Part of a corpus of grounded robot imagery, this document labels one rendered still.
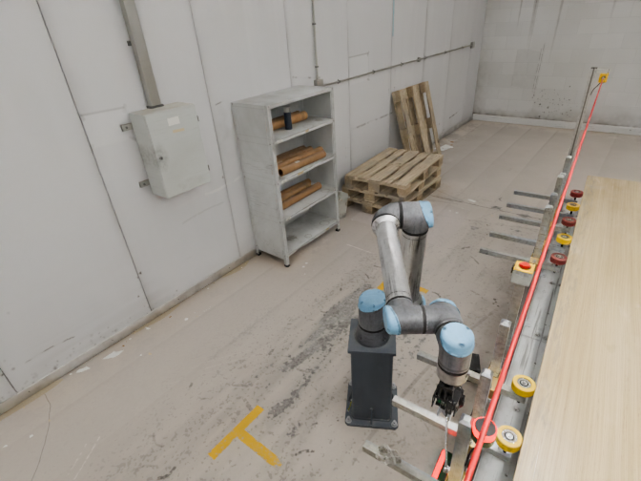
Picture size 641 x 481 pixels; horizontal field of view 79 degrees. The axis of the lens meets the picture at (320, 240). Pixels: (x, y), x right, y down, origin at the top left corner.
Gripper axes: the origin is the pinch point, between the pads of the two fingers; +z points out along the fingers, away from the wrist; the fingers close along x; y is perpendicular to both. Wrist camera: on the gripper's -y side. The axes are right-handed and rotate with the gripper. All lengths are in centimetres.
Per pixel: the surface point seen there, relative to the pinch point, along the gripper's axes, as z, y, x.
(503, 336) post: -8.1, -35.6, 8.2
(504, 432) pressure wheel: 8.7, -8.7, 17.1
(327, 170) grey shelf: 29, -239, -207
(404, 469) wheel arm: 13.1, 17.6, -6.7
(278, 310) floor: 99, -95, -167
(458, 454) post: -3.3, 14.4, 7.7
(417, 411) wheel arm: 17.3, -7.2, -12.3
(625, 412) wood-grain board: 9, -38, 50
